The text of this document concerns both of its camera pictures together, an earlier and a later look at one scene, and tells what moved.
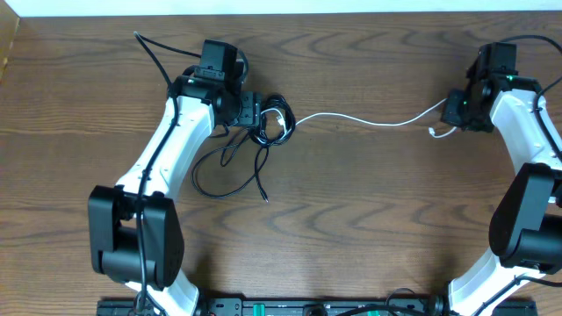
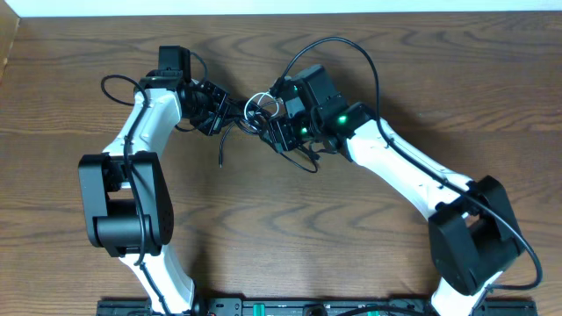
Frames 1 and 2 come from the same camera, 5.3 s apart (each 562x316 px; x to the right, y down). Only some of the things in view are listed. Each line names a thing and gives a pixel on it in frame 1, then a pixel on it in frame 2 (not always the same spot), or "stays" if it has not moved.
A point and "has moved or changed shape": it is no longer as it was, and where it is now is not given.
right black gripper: (450, 117) to (280, 132)
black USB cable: (273, 125) to (221, 142)
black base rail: (320, 307) stays
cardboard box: (9, 26) stays
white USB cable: (432, 131) has moved or changed shape
